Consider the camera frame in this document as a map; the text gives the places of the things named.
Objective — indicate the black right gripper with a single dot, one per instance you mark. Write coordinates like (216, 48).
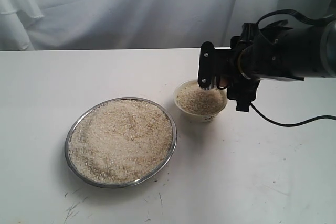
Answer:
(239, 64)

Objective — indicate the brown wooden cup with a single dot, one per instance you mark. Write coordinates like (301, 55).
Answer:
(223, 83)

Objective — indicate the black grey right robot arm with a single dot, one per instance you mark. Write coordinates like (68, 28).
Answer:
(276, 52)

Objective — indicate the white floral ceramic bowl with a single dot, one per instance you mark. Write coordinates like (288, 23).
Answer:
(199, 105)

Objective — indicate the round steel rice tray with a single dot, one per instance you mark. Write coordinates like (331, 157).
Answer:
(120, 142)

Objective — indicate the white backdrop curtain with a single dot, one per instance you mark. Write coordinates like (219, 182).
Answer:
(126, 24)

